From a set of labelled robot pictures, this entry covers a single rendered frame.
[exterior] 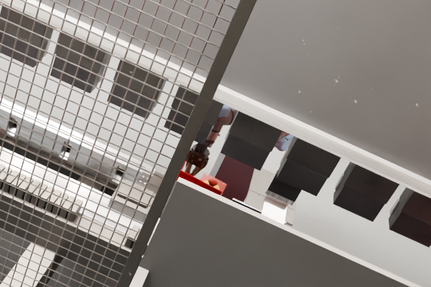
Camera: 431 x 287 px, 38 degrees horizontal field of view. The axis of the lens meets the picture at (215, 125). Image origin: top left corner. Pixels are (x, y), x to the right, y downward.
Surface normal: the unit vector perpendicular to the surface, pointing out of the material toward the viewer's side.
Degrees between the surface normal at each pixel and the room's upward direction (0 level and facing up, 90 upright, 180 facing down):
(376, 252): 0
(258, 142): 90
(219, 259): 90
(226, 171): 90
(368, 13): 90
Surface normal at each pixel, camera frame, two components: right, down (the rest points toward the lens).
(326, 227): 0.36, -0.80
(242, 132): -0.19, 0.44
